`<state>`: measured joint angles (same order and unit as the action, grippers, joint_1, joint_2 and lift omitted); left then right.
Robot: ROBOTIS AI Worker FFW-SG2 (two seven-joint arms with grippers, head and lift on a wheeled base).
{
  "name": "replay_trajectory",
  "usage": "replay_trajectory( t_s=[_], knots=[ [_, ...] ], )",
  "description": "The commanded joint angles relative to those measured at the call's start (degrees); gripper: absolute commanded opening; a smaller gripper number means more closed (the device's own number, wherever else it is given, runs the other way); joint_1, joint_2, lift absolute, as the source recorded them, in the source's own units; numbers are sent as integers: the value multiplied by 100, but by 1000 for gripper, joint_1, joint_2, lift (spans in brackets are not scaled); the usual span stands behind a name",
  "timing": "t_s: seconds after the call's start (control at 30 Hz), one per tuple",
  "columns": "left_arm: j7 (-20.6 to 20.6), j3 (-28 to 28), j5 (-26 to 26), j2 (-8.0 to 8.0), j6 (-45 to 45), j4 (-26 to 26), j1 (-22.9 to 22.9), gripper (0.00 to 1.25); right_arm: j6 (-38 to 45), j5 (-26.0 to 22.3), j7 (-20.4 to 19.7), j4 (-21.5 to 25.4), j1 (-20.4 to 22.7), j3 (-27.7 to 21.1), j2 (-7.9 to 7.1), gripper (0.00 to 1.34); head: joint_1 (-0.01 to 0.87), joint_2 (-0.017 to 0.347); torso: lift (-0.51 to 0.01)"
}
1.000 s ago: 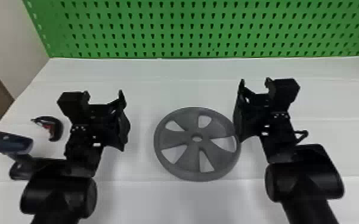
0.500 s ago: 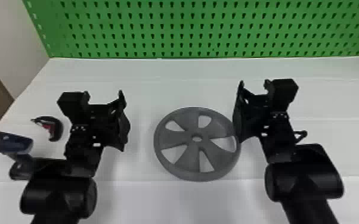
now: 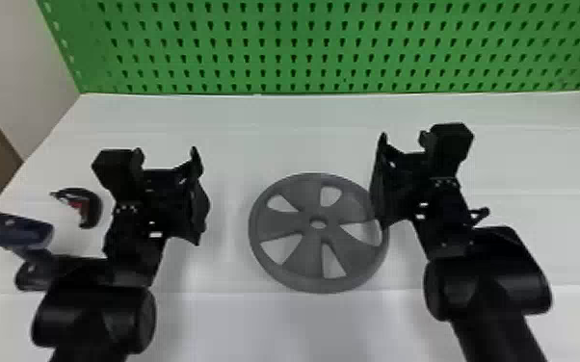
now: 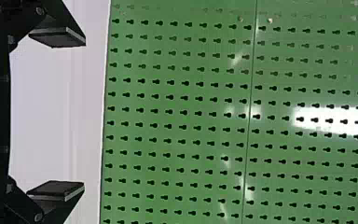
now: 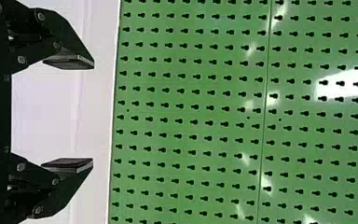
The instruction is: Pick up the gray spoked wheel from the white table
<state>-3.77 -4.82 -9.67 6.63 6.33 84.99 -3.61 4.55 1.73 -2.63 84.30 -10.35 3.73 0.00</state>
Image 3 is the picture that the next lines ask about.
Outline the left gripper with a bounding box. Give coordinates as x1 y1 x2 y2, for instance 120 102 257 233
139 145 212 246

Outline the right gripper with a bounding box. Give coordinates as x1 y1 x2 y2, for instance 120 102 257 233
368 131 440 230

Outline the grey wheel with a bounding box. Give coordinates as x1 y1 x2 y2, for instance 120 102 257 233
247 171 391 295

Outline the drill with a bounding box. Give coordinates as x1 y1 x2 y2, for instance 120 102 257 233
0 210 68 294

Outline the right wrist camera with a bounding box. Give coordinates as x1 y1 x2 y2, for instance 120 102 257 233
417 121 475 179

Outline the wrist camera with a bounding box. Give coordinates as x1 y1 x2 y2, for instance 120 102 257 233
417 121 475 179
91 147 146 204

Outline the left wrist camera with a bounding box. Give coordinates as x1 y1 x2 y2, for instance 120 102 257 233
91 147 146 204

